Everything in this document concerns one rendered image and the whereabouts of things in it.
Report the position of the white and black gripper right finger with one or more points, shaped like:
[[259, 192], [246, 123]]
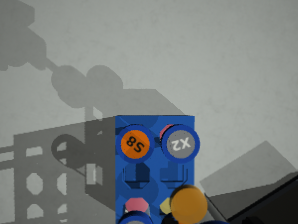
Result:
[[252, 220]]

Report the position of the blue tube rack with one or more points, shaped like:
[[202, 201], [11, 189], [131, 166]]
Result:
[[146, 180]]

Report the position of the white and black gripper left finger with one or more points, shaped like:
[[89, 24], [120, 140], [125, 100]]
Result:
[[170, 221]]

